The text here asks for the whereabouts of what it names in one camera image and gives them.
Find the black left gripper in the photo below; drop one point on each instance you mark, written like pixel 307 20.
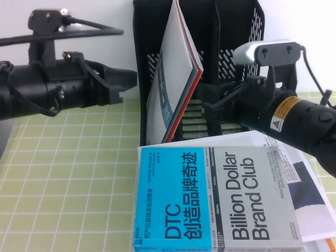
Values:
pixel 76 84

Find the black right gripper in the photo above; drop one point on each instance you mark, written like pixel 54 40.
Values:
pixel 252 105

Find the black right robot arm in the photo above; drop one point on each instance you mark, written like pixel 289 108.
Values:
pixel 309 126

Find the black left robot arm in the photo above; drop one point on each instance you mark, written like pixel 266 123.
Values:
pixel 23 86

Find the black plastic book holder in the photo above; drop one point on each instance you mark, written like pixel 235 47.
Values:
pixel 207 39

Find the blue and grey DTC book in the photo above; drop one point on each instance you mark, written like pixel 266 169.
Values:
pixel 210 197

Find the grey brochure with blue strip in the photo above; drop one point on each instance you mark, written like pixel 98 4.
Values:
pixel 170 65

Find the green checked tablecloth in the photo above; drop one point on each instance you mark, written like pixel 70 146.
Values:
pixel 65 170

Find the white brochure with navy block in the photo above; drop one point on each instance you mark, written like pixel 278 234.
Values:
pixel 307 189

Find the orange-cornered white booklet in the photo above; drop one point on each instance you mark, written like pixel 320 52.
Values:
pixel 329 243

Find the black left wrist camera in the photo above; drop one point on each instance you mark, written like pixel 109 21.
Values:
pixel 44 22

